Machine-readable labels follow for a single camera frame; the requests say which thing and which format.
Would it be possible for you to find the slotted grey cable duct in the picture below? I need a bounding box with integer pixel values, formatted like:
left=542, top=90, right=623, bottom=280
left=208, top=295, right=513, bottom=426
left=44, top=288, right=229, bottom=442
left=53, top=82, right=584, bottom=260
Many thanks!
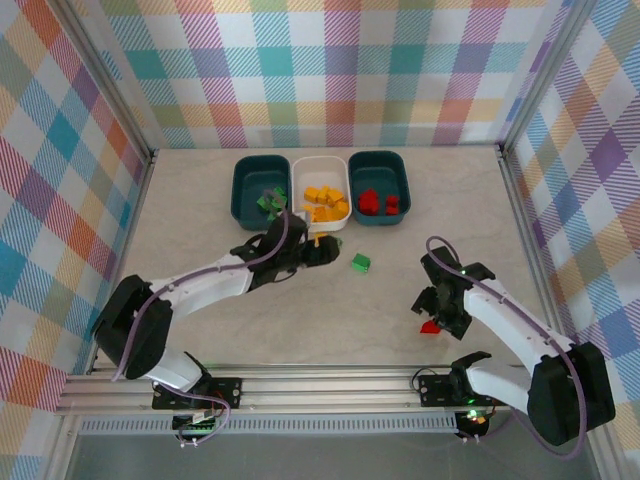
left=79, top=418, right=461, bottom=435

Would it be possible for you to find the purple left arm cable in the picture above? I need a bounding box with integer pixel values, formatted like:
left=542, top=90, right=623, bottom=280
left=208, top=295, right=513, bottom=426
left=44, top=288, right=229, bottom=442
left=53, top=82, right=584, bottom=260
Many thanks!
left=112, top=209, right=311, bottom=449

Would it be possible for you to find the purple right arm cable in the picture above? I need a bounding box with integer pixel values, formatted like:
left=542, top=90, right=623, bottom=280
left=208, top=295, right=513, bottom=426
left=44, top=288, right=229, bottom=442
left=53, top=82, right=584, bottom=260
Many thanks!
left=425, top=235, right=589, bottom=461

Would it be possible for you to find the aluminium side rail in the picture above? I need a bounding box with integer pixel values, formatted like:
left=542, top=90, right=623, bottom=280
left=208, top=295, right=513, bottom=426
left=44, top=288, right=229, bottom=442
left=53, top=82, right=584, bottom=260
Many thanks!
left=494, top=144, right=574, bottom=369
left=87, top=147, right=161, bottom=374

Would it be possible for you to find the wide aluminium base rail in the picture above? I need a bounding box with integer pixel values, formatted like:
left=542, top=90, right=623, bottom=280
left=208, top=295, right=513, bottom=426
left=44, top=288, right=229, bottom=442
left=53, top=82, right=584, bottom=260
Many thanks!
left=54, top=363, right=609, bottom=415

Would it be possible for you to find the white plastic container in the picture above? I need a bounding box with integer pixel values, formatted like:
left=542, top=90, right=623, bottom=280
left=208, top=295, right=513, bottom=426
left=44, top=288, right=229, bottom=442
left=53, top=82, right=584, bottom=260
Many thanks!
left=291, top=155, right=352, bottom=232

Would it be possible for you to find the dark teal plastic container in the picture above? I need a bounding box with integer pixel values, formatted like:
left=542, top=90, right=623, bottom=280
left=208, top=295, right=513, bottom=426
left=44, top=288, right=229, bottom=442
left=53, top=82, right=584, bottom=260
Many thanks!
left=230, top=154, right=293, bottom=232
left=346, top=150, right=413, bottom=228

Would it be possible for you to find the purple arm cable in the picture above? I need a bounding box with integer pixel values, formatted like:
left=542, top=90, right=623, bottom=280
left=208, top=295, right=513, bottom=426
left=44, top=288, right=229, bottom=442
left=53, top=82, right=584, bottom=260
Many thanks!
left=425, top=235, right=589, bottom=461
left=112, top=209, right=311, bottom=449

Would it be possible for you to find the electronics board with wires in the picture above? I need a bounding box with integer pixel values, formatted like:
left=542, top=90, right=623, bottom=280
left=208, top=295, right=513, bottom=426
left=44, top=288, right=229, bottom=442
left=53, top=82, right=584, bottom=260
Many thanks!
left=453, top=408, right=494, bottom=442
left=172, top=408, right=225, bottom=449

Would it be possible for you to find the aluminium frame post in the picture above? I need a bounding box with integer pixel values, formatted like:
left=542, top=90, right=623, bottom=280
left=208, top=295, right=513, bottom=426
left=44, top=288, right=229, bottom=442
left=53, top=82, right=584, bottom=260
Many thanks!
left=52, top=0, right=159, bottom=166
left=497, top=0, right=599, bottom=156

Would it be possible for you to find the plaid checkered backdrop cloth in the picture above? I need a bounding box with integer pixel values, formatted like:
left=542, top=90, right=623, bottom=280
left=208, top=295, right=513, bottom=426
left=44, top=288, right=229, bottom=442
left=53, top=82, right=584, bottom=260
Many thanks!
left=504, top=0, right=640, bottom=456
left=0, top=0, right=151, bottom=480
left=69, top=0, right=591, bottom=151

